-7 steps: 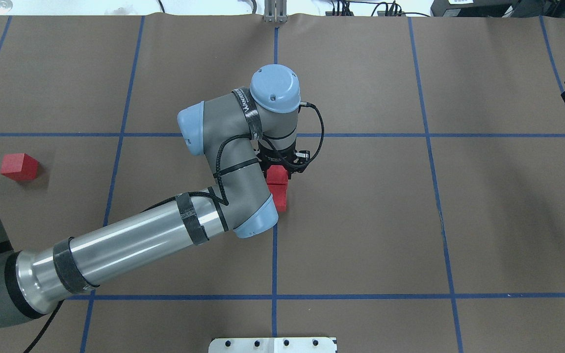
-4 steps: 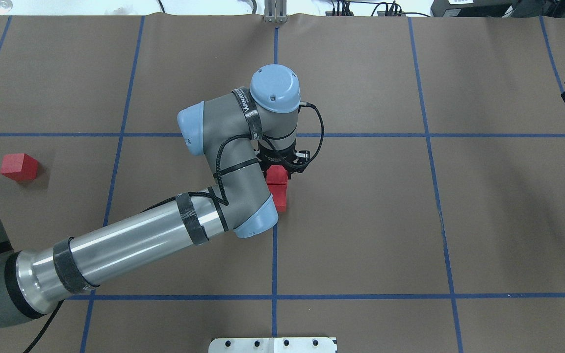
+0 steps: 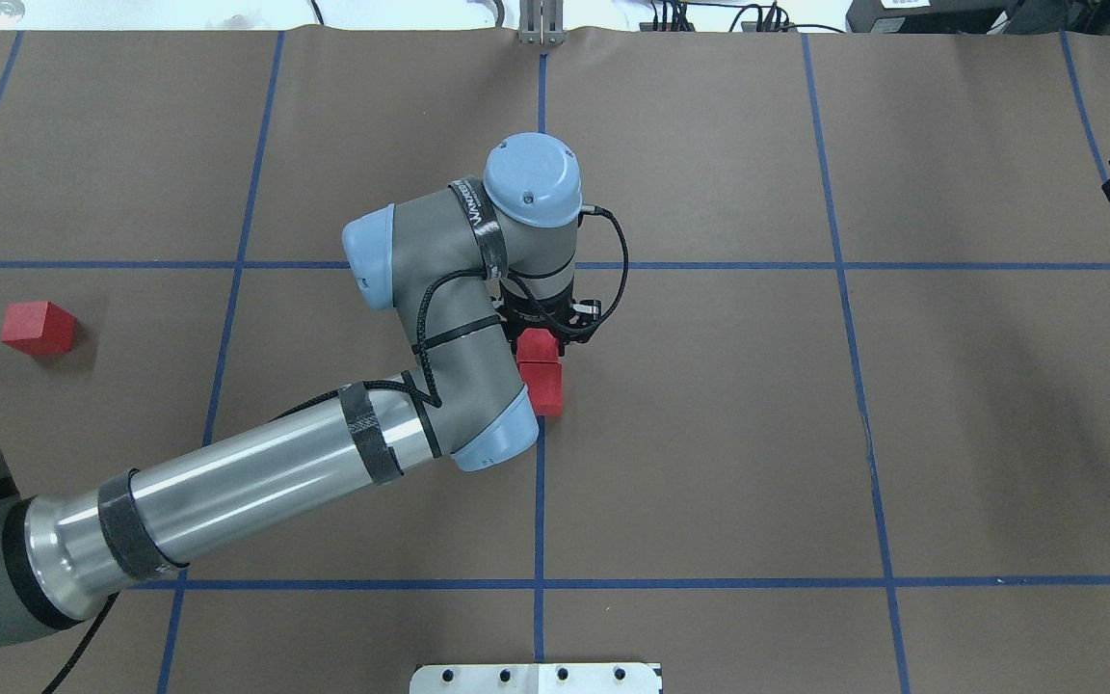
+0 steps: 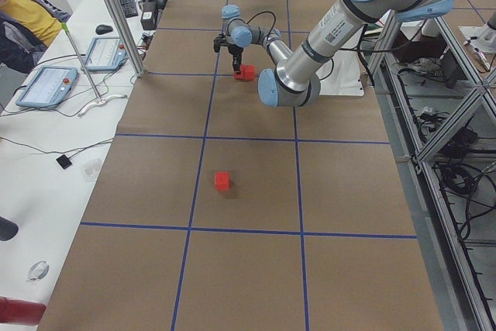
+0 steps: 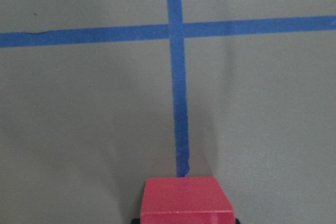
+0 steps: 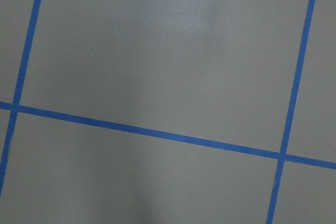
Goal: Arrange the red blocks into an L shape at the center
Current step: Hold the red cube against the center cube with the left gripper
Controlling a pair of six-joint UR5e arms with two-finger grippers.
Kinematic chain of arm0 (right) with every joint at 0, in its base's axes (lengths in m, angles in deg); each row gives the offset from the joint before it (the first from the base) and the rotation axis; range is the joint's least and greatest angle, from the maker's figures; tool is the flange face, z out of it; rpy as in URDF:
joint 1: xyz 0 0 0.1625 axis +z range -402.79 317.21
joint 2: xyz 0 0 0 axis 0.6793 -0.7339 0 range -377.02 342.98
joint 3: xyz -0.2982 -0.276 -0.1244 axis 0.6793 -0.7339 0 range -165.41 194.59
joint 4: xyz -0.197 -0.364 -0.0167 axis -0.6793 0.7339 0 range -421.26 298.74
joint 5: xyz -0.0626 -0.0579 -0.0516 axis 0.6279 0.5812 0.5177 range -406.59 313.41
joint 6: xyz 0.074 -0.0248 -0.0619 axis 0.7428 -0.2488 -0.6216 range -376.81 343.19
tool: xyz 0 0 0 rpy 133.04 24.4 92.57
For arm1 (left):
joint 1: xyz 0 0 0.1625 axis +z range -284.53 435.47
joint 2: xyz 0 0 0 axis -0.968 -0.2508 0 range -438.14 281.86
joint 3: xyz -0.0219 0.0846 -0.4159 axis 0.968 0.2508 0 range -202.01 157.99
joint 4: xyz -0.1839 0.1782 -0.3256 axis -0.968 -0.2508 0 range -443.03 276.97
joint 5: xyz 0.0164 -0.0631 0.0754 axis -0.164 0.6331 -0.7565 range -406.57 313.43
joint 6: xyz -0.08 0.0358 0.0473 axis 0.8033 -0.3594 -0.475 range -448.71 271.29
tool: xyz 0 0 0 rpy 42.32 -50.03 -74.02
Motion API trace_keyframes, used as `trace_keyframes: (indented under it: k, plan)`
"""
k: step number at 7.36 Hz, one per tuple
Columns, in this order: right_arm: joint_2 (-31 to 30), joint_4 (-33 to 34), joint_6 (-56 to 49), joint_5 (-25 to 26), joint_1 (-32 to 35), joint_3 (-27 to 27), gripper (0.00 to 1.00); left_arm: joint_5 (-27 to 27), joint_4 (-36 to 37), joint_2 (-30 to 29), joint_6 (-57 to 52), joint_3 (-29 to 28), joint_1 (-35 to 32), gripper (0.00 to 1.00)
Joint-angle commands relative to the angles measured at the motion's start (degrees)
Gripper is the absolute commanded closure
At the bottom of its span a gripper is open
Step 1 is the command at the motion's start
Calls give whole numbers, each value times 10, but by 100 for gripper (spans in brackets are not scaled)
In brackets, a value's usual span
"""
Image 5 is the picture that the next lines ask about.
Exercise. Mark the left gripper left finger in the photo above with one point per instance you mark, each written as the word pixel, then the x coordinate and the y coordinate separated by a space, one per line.
pixel 136 221

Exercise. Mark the red block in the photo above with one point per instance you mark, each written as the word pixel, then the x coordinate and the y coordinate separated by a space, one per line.
pixel 185 200

